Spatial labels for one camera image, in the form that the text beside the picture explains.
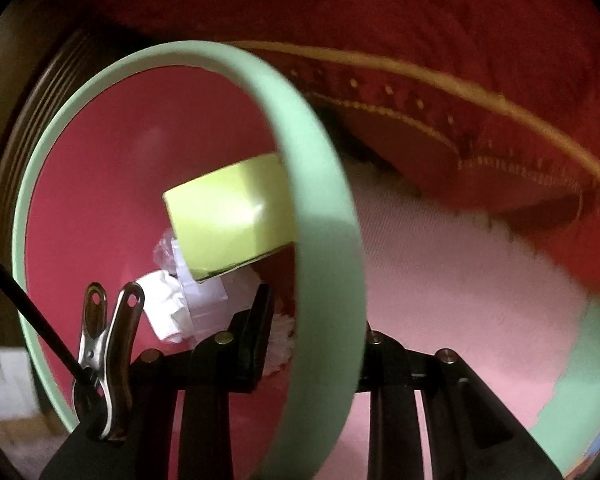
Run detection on pink foam mat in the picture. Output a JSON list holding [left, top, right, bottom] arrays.
[[347, 157, 600, 480]]

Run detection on clear plastic bag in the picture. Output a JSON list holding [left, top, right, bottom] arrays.
[[152, 227, 181, 281]]

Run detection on brown wooden nightstand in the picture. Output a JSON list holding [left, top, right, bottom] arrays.
[[0, 0, 101, 346]]

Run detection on red bedsheet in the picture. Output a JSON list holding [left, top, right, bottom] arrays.
[[80, 0, 600, 306]]

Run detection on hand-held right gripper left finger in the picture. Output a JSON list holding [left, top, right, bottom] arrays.
[[40, 283, 276, 480]]

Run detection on yellow-green cardboard box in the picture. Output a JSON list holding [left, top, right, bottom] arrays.
[[162, 152, 298, 281]]

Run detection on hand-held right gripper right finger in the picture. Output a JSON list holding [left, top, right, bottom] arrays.
[[355, 320, 563, 480]]

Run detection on white feather shuttlecock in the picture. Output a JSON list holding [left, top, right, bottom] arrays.
[[262, 310, 297, 376]]

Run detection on green foam mat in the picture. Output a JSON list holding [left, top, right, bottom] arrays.
[[530, 297, 600, 476]]

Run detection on red bin with green rim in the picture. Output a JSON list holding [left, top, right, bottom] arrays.
[[11, 40, 368, 480]]

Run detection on black cable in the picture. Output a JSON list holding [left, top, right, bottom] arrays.
[[0, 247, 93, 386]]

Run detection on white foam packaging piece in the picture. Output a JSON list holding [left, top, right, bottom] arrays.
[[172, 240, 261, 336]]

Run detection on metal spring clip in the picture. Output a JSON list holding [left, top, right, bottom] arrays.
[[72, 282, 146, 441]]

